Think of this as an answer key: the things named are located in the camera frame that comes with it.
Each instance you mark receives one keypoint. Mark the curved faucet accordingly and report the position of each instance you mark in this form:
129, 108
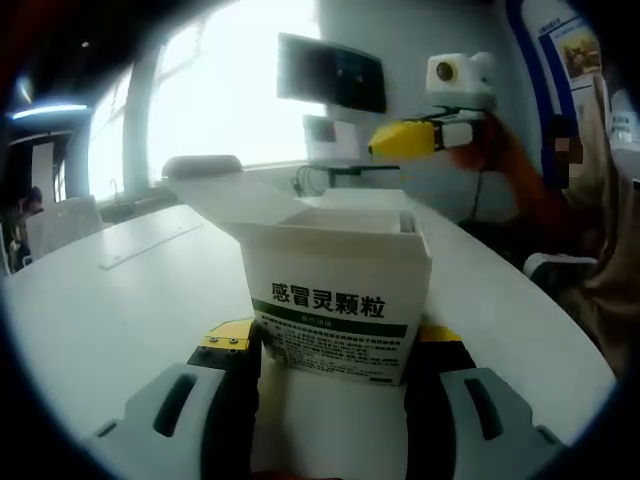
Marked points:
115, 190

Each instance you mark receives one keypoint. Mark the black wall monitor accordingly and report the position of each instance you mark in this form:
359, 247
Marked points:
330, 72

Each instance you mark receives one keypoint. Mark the open laptop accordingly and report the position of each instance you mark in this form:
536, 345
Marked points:
330, 137

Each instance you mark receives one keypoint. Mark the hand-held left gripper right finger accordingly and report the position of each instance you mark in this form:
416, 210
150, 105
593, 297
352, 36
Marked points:
460, 415

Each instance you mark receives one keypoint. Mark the person in beige shirt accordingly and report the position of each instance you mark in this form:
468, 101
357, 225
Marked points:
610, 240

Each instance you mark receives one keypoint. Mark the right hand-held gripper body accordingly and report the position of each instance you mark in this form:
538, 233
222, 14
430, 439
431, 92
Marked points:
470, 82

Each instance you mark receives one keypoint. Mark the person's right hand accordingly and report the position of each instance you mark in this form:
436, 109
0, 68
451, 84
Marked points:
495, 150

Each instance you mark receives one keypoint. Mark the white office chair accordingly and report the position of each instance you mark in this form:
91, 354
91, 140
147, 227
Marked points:
555, 265

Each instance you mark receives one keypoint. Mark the white table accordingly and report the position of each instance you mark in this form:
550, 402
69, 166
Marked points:
125, 310

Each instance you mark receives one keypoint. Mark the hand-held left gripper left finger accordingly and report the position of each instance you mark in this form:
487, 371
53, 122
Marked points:
200, 400

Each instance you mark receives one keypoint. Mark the row of medicine bags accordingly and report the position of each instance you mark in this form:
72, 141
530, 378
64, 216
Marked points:
407, 224

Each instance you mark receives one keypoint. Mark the white green medicine box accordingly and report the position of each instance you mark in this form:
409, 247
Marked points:
330, 270

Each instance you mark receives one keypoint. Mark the ceiling light strip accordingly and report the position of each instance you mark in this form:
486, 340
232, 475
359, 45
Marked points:
50, 111

